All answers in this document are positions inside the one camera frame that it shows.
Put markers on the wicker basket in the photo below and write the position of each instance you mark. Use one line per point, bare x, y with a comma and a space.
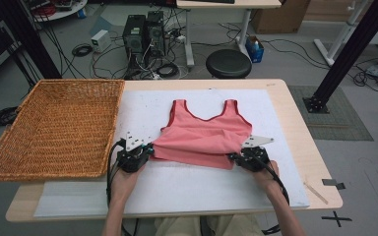
55, 131

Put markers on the white metal stand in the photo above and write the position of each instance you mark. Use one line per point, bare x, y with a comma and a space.
339, 37

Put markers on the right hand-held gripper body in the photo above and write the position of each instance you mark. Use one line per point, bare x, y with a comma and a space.
254, 159

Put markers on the blue box with bottle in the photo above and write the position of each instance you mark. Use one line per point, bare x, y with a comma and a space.
254, 50

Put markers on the black computer tower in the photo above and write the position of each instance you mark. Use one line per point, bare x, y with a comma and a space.
156, 32
134, 39

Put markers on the person's left hand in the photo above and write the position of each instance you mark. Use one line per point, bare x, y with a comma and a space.
124, 185

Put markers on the white box device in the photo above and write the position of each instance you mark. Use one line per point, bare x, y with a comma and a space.
101, 41

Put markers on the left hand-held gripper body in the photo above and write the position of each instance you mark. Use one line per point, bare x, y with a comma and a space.
133, 159

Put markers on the grey floor mat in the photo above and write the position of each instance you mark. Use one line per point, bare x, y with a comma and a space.
341, 124

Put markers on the round white table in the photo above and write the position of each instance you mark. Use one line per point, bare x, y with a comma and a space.
69, 11

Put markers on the cardboard box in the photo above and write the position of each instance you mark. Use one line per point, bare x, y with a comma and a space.
279, 16

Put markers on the person's right hand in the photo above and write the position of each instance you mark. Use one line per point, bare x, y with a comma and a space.
267, 178

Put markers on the pink tank top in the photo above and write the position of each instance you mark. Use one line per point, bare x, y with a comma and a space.
203, 141

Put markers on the thin wooden stick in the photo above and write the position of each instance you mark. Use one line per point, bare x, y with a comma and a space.
315, 193

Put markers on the white-legged wooden desk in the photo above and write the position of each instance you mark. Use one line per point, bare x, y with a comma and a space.
210, 4

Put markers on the black metal stand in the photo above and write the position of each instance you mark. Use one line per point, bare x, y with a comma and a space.
351, 52
36, 46

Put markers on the person's beige trousers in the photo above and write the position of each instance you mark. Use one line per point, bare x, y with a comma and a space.
177, 227

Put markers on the black round stool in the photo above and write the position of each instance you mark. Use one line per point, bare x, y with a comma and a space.
228, 64

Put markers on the black tape piece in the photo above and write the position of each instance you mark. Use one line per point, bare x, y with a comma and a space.
331, 183

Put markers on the light wooden table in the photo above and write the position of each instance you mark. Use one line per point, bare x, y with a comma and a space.
290, 114

